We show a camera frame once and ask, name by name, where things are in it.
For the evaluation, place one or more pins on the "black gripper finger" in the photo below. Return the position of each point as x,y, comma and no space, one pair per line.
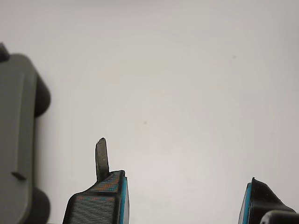
93,207
259,203

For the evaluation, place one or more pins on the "gray plastic box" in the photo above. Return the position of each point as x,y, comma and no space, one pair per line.
16,116

